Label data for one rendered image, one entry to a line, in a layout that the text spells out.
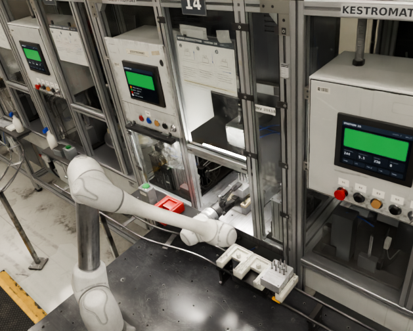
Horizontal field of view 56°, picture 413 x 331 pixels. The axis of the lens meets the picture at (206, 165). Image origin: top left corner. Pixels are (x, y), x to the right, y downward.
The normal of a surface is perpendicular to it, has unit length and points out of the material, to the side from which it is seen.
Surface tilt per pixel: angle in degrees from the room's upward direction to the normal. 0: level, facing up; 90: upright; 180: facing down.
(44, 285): 0
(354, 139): 90
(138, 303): 0
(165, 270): 0
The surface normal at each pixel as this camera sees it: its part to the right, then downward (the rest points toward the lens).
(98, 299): -0.09, -0.77
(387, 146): -0.65, 0.50
